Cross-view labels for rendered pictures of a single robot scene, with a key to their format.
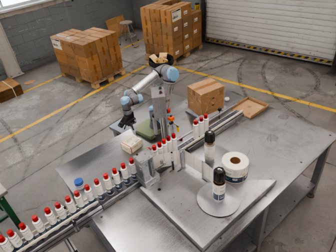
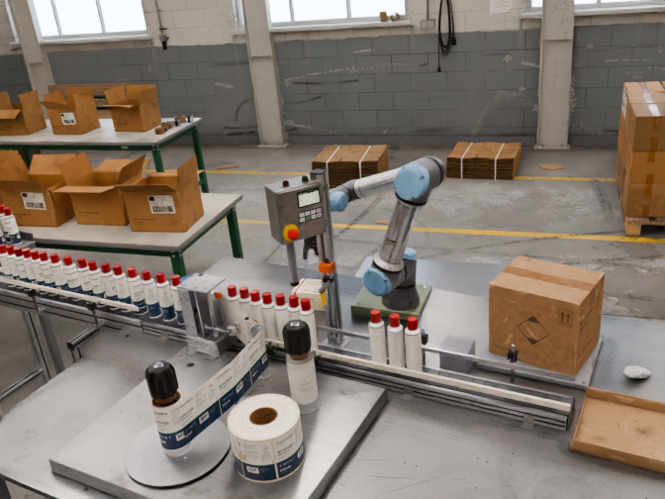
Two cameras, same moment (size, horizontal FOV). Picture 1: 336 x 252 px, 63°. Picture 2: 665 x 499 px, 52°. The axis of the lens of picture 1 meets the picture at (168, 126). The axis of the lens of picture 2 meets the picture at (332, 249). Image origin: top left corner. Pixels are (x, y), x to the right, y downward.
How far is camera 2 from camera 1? 2.27 m
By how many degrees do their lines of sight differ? 58
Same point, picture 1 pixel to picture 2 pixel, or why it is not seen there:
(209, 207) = (148, 440)
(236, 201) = (170, 477)
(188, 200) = not seen: hidden behind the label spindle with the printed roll
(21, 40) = (603, 80)
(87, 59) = (635, 154)
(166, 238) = (85, 417)
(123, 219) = (125, 357)
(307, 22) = not seen: outside the picture
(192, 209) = (143, 421)
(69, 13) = not seen: outside the picture
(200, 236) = (74, 449)
